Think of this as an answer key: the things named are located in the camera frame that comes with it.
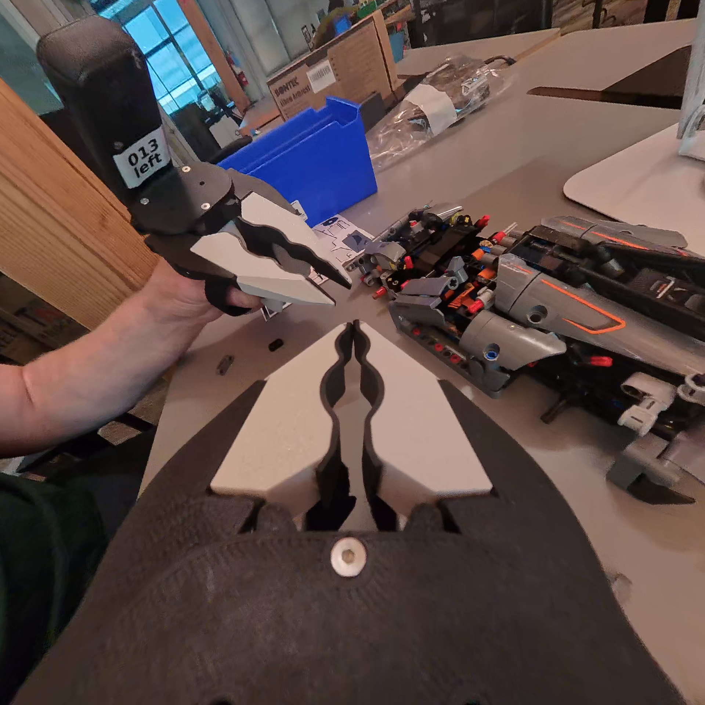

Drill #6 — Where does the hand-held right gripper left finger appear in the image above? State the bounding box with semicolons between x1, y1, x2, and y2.
209;322;356;532

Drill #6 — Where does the grey black lego car model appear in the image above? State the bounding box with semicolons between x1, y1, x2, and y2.
343;203;705;505

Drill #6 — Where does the brown cardboard box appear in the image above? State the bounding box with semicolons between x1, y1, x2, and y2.
266;8;400;122

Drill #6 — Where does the person's left forearm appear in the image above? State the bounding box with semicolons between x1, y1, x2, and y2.
0;297;188;458

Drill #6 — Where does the person's left hand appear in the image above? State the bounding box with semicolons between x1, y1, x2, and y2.
141;260;265;328

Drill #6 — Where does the white monitor stand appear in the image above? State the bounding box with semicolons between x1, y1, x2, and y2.
563;66;705;224

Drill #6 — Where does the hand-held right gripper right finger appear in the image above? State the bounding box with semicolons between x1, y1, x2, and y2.
352;321;494;532

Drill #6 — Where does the clear plastic bag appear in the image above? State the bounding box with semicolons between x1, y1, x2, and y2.
366;52;521;171

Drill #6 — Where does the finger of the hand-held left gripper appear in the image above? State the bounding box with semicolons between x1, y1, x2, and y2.
234;192;353;291
189;230;338;308

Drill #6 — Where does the lego instruction sheet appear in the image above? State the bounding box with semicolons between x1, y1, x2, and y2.
259;215;376;321

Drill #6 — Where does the large window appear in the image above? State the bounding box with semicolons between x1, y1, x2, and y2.
91;0;217;118

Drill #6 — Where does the slim wooden pillar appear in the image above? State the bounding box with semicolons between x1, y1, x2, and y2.
176;0;251;113

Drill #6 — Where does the blue plastic bin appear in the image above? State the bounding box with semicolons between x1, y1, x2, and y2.
217;96;379;227

